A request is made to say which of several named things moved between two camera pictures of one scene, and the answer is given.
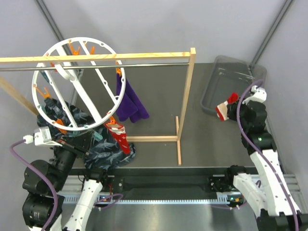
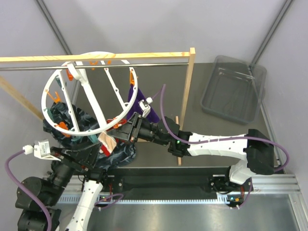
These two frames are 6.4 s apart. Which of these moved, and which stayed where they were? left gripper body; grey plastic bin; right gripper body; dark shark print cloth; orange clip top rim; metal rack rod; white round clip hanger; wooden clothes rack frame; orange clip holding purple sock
Moved: right gripper body; orange clip holding purple sock; orange clip top rim; left gripper body; white round clip hanger
Stayed: dark shark print cloth; metal rack rod; grey plastic bin; wooden clothes rack frame
